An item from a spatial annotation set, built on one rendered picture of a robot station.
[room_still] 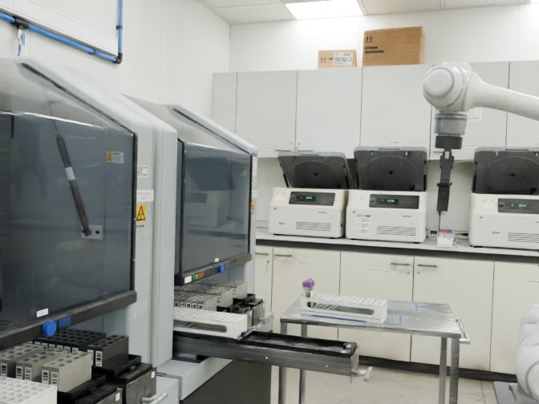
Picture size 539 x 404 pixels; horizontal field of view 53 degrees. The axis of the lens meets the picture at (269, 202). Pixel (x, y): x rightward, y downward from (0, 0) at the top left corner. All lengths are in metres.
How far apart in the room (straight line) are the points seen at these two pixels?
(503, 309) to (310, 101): 2.04
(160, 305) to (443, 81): 0.98
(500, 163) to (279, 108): 1.70
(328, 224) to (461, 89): 2.58
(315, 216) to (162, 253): 2.46
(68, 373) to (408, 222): 2.93
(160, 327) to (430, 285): 2.56
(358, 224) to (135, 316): 2.60
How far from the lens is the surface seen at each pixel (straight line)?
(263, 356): 1.62
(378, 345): 4.00
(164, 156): 1.57
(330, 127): 4.23
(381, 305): 1.89
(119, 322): 1.50
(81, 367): 1.32
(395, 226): 3.86
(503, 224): 3.85
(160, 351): 1.66
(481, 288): 3.89
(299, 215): 3.97
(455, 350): 1.90
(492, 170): 4.17
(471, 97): 1.47
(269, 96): 4.40
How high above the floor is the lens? 1.28
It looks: 2 degrees down
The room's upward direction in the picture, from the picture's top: 2 degrees clockwise
